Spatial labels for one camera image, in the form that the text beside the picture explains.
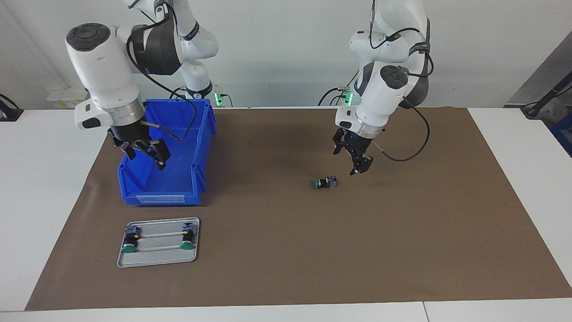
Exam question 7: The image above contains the brown table mat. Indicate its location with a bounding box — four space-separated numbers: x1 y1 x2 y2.
25 106 572 311

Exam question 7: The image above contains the blue plastic storage bin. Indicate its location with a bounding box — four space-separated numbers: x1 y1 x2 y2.
117 98 217 206

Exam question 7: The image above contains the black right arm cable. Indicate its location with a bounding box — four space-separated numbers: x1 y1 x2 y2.
126 0 197 143

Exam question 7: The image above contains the black left base cable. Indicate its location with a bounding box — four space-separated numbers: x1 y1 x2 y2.
318 72 360 106

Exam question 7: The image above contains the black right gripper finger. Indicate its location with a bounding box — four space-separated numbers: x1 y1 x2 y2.
142 139 172 172
107 136 137 161

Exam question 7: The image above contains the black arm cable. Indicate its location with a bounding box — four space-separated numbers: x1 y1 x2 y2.
126 0 197 143
369 0 432 162

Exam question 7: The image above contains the grey metal tray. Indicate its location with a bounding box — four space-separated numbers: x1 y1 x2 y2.
117 217 200 269

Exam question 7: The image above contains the black clamp mount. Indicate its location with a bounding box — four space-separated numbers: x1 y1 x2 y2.
0 94 24 122

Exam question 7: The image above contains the white box with yellow labels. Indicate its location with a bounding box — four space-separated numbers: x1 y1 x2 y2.
46 86 90 109

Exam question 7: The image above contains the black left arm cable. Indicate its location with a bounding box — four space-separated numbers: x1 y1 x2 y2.
369 0 432 162

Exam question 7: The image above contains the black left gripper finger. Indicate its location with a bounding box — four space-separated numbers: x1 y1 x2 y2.
332 128 347 156
349 151 374 176

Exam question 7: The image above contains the black stand pole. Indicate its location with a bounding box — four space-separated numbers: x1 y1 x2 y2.
521 72 572 119

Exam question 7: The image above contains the blue crate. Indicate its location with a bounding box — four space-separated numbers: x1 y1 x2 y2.
551 114 572 157

